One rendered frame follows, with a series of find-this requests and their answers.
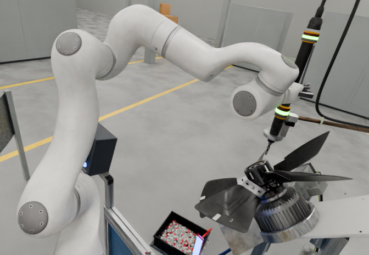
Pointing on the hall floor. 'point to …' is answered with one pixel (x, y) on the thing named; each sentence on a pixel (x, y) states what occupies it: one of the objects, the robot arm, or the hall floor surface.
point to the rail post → (107, 237)
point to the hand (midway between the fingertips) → (292, 84)
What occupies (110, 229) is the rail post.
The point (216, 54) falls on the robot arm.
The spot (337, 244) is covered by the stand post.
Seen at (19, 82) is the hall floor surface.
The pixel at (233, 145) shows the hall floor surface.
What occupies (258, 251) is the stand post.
